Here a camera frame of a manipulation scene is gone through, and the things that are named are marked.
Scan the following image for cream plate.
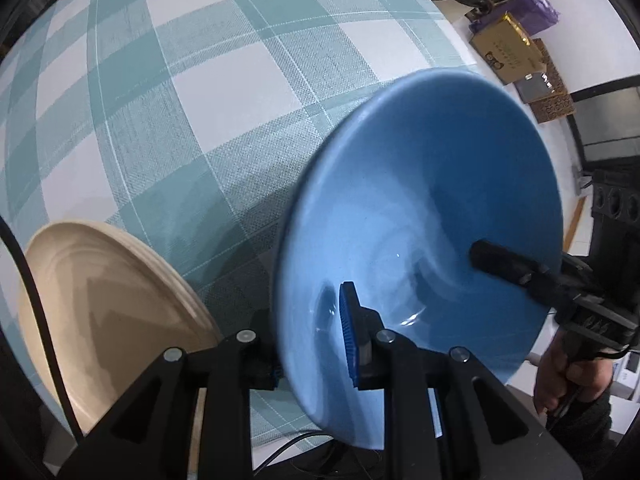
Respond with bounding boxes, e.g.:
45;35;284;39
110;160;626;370
17;219;222;436

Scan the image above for person's right hand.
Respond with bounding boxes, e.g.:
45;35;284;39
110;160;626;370
533;328;613;415

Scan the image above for cardboard box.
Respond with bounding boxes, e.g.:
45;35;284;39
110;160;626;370
470;13;547;84

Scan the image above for purple bag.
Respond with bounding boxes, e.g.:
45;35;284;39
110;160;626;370
469;0;560;35

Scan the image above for teal white checkered tablecloth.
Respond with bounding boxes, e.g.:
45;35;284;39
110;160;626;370
0;0;482;461

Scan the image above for black cable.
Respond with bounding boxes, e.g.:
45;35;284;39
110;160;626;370
0;216;86;443

